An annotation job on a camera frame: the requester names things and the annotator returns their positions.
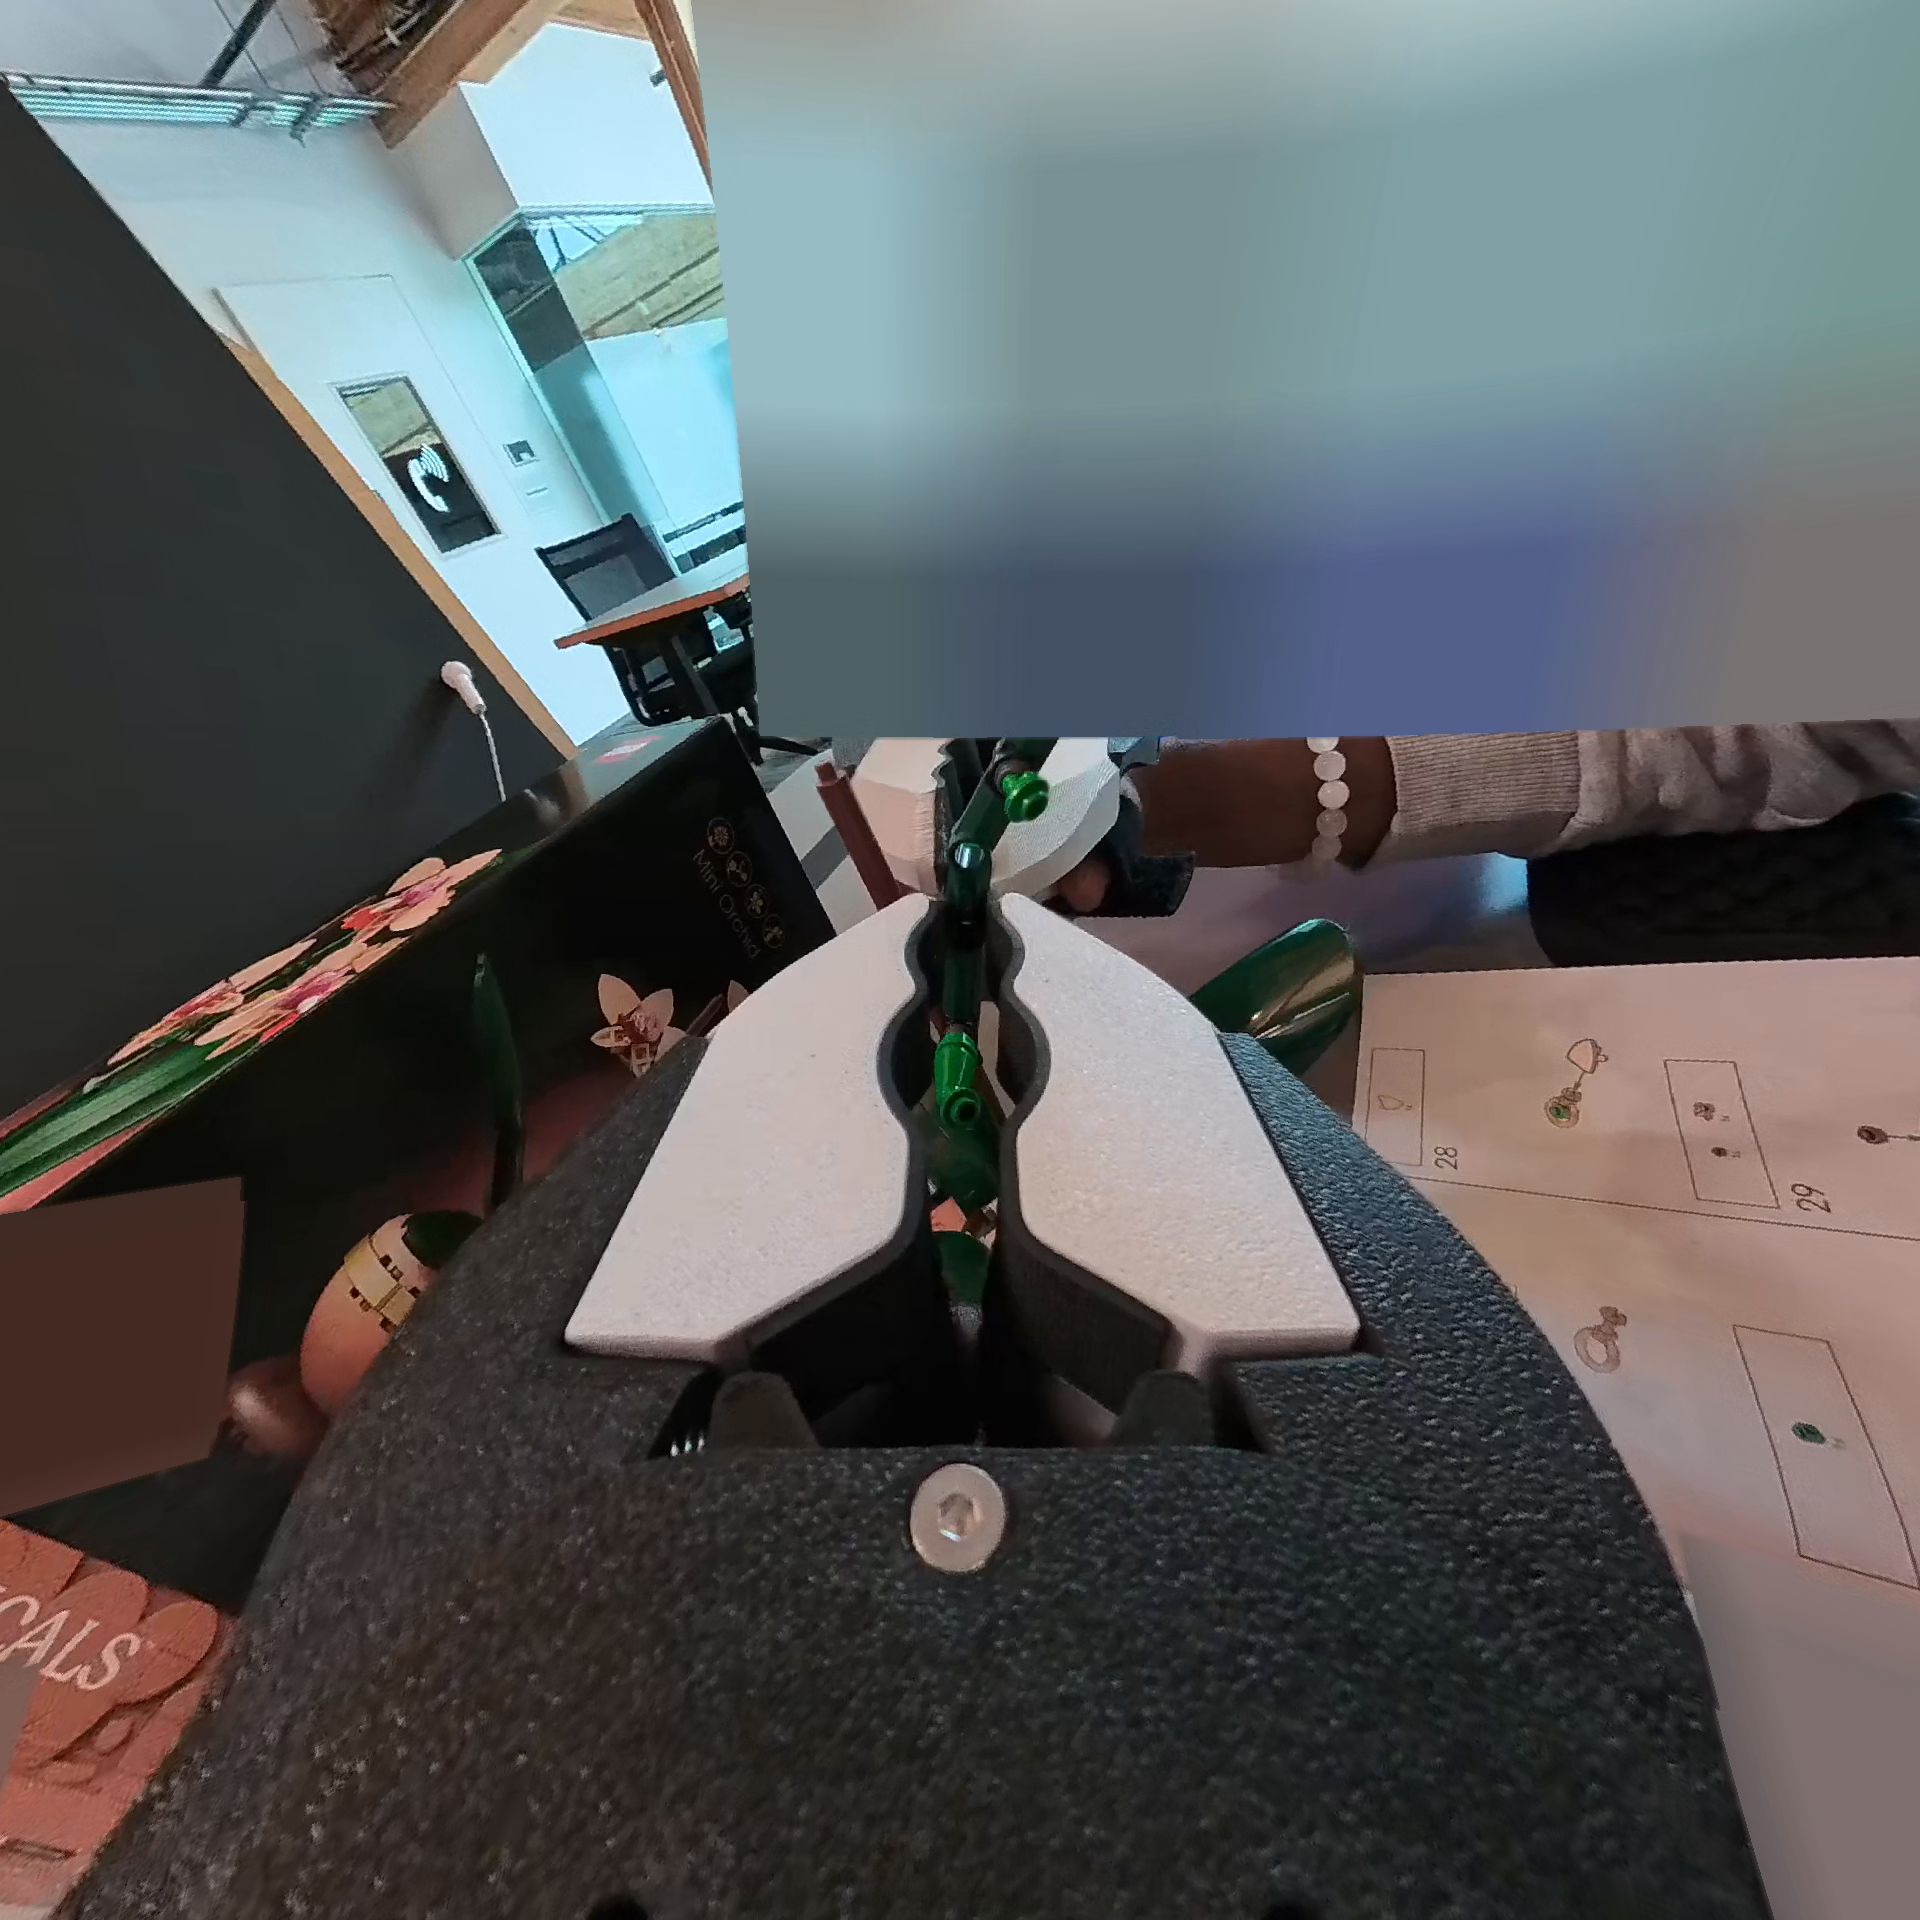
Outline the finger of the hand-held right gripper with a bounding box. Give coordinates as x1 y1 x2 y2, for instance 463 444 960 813
981 739 1128 904
853 739 964 899

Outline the orchid brick set box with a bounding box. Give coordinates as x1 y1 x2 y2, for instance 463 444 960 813
0 718 839 1860

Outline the wooden table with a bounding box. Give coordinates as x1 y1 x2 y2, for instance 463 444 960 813
556 567 750 651

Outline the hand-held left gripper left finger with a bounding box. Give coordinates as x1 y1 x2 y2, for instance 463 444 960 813
561 897 964 1424

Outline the black office chair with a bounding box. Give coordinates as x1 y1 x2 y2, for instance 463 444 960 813
534 515 750 721

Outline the person's right hand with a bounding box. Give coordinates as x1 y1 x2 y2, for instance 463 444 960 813
1050 739 1324 919

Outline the green brick plant stem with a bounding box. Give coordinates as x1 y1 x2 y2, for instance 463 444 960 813
929 765 1055 1143

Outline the brown brick rod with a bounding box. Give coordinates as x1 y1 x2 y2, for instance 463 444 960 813
816 760 907 909

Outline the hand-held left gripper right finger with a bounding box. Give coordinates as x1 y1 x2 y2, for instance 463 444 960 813
981 892 1366 1424

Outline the brick orchid pot model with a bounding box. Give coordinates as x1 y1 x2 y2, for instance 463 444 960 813
928 919 1361 1311

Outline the person's right forearm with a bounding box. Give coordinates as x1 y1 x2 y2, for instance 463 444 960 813
1341 721 1920 870

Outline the black mesh cushion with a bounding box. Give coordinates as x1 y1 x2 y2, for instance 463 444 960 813
1532 794 1920 967

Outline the instruction booklet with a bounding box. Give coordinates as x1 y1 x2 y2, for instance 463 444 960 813
1349 961 1920 1600

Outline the white cable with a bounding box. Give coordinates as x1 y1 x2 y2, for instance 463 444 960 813
440 661 513 794

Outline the black phone sign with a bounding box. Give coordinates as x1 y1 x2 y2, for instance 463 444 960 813
334 373 501 557

